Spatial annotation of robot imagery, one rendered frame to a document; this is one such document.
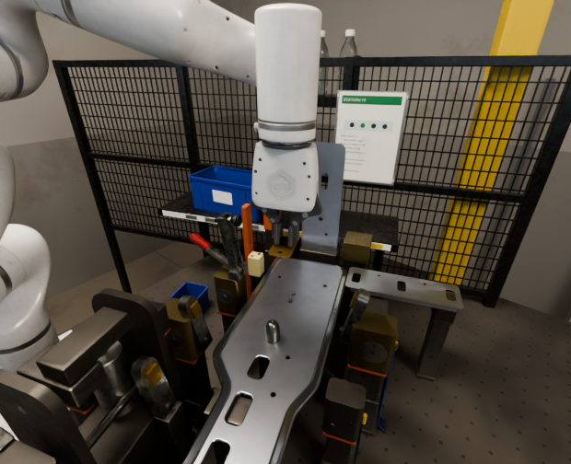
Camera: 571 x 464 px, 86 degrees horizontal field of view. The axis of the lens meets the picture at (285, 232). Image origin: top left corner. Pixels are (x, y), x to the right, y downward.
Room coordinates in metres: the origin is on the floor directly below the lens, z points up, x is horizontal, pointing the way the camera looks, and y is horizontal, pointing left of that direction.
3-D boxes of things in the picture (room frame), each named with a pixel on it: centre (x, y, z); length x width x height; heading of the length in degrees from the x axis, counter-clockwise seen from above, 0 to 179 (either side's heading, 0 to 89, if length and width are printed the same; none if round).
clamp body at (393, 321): (0.48, -0.20, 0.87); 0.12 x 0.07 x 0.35; 72
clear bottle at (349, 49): (1.21, -0.22, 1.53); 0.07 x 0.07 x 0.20
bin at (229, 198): (1.13, 0.20, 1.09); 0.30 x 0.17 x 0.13; 64
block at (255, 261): (0.72, 0.08, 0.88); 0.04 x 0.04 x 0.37; 72
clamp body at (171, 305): (0.50, 0.24, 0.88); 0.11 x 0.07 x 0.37; 72
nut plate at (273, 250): (0.47, 0.00, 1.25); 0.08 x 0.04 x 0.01; 164
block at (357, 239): (0.82, -0.22, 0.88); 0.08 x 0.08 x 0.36; 72
